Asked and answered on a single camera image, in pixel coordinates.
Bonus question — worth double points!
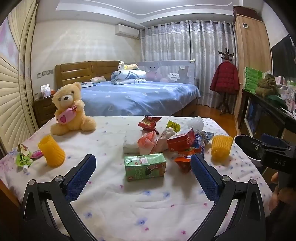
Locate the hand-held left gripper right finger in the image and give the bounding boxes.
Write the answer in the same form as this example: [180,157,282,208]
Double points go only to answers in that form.
[190,153,265,241]

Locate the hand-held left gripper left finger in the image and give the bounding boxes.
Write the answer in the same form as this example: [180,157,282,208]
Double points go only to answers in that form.
[20,153,97,241]

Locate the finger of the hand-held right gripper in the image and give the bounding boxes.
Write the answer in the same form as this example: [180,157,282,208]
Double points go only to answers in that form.
[261,133,291,149]
[236,135,266,161]

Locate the orange snack wrapper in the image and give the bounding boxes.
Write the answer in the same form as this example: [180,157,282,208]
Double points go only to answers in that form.
[173,147,201,173]

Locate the blue candy wrapper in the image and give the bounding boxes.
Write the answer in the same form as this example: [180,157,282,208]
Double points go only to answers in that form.
[194,131,214,149]

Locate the red drink carton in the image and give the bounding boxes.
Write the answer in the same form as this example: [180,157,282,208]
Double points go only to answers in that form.
[166,128,196,152]

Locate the pink candy wrapper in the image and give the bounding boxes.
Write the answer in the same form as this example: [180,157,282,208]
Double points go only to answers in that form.
[30,149,44,160]

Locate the white foam fruit net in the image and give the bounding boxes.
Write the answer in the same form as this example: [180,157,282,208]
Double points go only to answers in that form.
[184,116,204,132]

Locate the white plastic bag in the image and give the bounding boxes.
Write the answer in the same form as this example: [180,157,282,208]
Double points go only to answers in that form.
[156,127,176,152]

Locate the green snack pouch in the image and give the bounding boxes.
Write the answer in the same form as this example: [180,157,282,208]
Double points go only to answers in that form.
[16,144,31,172]

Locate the yellow snack wrapper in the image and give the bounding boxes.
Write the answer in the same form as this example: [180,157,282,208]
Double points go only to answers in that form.
[166,120,181,133]

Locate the green drink carton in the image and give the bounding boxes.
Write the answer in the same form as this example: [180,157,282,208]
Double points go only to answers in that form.
[124,153,167,182]

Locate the white tissue pack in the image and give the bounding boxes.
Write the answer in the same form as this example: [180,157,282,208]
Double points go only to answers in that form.
[122,130,146,154]

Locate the orange plastic bag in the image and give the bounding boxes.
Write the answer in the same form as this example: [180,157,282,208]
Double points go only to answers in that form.
[137,131,158,154]

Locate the red snack bag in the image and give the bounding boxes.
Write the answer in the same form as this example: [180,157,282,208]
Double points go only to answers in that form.
[138,115,162,135]

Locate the person's right hand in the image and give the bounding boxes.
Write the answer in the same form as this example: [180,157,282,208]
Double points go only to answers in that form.
[269,172,284,212]

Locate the dark television cabinet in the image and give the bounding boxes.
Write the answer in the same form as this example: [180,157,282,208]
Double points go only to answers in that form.
[238,89,296,144]

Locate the green cloth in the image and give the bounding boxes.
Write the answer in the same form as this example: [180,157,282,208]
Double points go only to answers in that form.
[267,95,286,108]

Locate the brown plush toy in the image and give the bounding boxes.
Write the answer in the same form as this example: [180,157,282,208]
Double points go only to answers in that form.
[255,73,280,98]

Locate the stack of green tissue packs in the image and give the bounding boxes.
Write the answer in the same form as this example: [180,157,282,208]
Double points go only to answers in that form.
[244,67,264,94]

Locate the white floral blanket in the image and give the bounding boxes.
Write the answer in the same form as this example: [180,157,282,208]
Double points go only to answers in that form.
[0,115,273,241]

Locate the wooden nightstand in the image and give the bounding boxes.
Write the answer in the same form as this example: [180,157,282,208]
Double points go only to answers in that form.
[32,94,57,128]

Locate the red padded jacket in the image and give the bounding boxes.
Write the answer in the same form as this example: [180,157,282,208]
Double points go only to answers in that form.
[210,61,239,95]

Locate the yellow teddy bear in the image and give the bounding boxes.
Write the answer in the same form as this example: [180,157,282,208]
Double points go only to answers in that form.
[50,82,97,136]

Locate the black television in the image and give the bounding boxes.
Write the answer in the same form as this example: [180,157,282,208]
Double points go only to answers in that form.
[270,34,296,77]

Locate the wooden wardrobe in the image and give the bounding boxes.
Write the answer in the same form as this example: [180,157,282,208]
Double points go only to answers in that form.
[233,6,272,121]

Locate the bed with blue sheet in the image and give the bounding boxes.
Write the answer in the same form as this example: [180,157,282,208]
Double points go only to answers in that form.
[79,79,201,117]

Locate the wooden headboard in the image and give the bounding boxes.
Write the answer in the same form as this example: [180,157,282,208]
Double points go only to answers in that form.
[54,61,121,88]

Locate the cream louvered wardrobe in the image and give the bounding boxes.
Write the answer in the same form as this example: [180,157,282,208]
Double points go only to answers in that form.
[0,0,38,160]

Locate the blue white pillow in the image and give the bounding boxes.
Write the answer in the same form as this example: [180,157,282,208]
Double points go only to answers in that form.
[110,69,148,85]

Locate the grey curtains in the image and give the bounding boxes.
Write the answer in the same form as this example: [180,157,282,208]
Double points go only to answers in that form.
[139,20,237,108]

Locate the yellow plush toy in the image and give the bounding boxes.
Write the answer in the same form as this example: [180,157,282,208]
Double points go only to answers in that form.
[117,61,139,70]

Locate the white air conditioner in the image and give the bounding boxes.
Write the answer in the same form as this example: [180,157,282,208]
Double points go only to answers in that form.
[115,24,140,37]

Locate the photo frame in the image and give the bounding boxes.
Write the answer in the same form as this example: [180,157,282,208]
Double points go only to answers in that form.
[40,84,51,98]

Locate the grey bed guard rail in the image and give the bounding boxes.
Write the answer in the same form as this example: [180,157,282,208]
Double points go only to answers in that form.
[136,59,196,82]

